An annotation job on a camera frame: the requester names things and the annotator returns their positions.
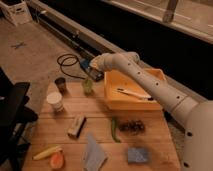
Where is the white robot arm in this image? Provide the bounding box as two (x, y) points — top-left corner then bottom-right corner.
(90, 52), (213, 171)

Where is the green plastic cup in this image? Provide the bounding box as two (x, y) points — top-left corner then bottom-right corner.
(82, 78), (93, 95)

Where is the dark metal cup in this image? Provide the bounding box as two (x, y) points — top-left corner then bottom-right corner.
(55, 77), (67, 92)

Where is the white paper cup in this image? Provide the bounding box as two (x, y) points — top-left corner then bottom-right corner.
(46, 92), (63, 112)

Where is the blue power box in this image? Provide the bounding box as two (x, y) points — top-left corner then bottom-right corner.
(80, 59), (104, 82)

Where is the yellow plastic bin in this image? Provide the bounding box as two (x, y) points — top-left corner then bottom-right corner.
(104, 70), (162, 110)

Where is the dark grape bunch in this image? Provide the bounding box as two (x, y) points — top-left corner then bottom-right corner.
(119, 120), (145, 135)

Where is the wooden block eraser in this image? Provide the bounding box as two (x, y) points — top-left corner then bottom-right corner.
(67, 115), (86, 138)

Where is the grey folded cloth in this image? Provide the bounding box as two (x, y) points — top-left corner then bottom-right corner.
(83, 134), (107, 171)

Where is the white cardboard box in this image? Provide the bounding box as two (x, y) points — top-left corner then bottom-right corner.
(0, 0), (32, 26)

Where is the yellow banana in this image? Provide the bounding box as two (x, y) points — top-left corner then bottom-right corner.
(32, 145), (62, 160)

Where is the blue sponge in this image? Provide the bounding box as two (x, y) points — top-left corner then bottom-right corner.
(127, 147), (149, 163)

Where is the black chair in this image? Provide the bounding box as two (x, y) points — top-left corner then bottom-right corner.
(0, 67), (38, 171)

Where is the orange carrot toy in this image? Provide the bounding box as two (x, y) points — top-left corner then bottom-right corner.
(50, 152), (64, 170)

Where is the black cable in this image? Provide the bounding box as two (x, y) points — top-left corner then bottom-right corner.
(56, 53), (87, 81)

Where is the grey metal post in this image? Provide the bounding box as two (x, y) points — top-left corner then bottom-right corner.
(162, 0), (178, 23)

